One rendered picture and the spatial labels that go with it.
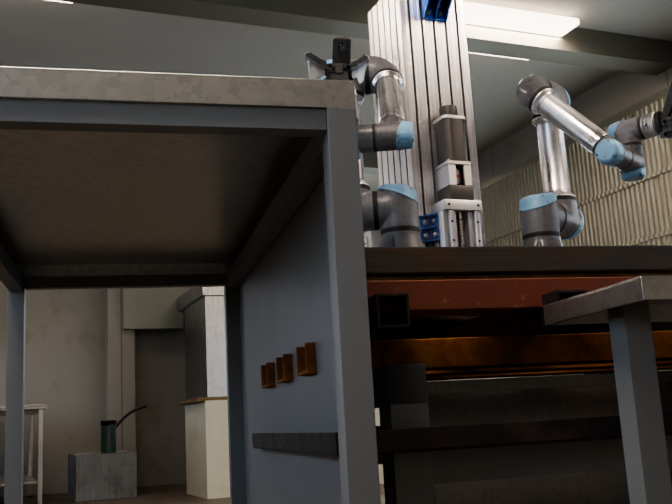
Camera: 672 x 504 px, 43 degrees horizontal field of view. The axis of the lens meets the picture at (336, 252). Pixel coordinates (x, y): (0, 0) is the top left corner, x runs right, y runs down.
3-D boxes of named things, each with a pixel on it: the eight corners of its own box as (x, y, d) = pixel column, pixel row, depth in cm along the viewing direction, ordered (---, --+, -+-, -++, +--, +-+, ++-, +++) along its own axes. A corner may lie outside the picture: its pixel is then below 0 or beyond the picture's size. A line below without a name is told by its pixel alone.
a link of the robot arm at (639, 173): (611, 178, 264) (607, 144, 266) (627, 184, 272) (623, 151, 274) (636, 172, 259) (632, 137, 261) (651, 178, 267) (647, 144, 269)
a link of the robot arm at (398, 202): (421, 224, 247) (417, 178, 249) (374, 227, 247) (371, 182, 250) (419, 233, 258) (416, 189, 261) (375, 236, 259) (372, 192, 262)
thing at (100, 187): (355, 108, 117) (354, 80, 118) (-131, 92, 103) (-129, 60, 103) (237, 276, 241) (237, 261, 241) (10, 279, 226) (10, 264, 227)
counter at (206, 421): (458, 477, 847) (451, 386, 864) (200, 499, 750) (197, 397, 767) (419, 474, 924) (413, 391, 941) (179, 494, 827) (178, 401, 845)
